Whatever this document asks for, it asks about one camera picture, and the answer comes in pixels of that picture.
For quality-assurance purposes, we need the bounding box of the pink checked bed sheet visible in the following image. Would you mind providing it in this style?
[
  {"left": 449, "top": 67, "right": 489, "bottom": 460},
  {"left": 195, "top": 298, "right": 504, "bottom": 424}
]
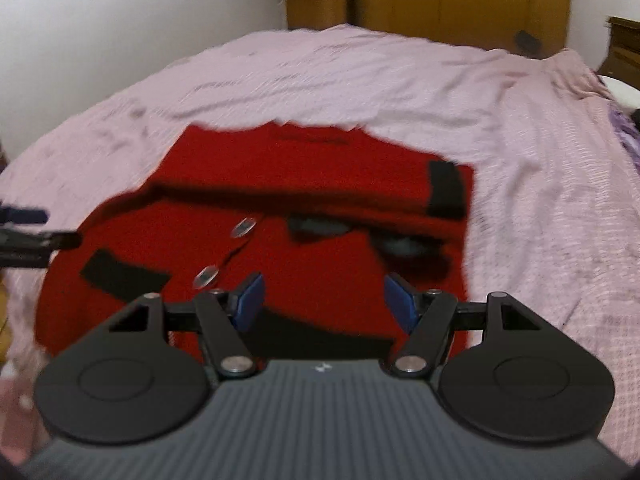
[{"left": 0, "top": 24, "right": 640, "bottom": 461}]

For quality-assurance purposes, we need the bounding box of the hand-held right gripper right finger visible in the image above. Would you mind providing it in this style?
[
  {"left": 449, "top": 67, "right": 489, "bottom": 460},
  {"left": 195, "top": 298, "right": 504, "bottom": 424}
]
[{"left": 385, "top": 272, "right": 543, "bottom": 376}]

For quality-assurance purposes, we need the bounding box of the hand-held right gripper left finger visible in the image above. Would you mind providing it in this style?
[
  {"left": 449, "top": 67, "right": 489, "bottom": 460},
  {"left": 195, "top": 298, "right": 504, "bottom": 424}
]
[{"left": 107, "top": 272, "right": 266, "bottom": 376}]

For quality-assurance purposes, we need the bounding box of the purple cloth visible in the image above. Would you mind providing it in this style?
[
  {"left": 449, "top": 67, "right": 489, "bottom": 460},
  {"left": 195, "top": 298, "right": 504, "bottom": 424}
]
[{"left": 607, "top": 102, "right": 640, "bottom": 171}]

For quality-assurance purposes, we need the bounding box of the wooden headboard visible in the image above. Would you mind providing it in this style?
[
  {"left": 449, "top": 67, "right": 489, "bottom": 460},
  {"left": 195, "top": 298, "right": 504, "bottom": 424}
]
[{"left": 597, "top": 16, "right": 640, "bottom": 92}]

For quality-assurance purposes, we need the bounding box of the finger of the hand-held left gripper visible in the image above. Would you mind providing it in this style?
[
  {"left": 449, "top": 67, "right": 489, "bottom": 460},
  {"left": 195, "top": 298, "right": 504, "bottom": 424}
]
[
  {"left": 0, "top": 205, "right": 51, "bottom": 227},
  {"left": 0, "top": 229, "right": 82, "bottom": 269}
]

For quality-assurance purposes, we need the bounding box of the white pillow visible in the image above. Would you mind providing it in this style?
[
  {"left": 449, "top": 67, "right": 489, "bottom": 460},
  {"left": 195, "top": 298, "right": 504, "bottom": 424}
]
[{"left": 600, "top": 74, "right": 640, "bottom": 111}]

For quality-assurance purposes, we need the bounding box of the red knitted sweater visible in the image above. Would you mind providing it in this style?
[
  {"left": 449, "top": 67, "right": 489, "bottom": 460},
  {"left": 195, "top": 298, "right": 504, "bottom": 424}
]
[{"left": 34, "top": 121, "right": 476, "bottom": 361}]

